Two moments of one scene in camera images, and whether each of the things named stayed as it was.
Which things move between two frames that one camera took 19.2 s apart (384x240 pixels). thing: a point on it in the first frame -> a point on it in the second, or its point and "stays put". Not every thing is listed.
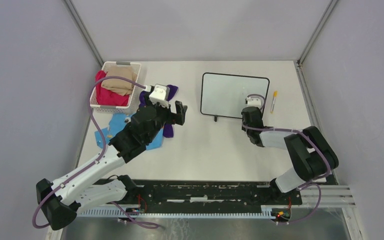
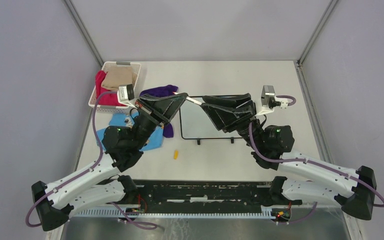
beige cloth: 123,87 stays put
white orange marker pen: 275,95 -> 193,100
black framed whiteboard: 225,95 -> 195,123
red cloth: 105,97 stays put
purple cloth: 168,130 stays put
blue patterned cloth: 117,125 stays put
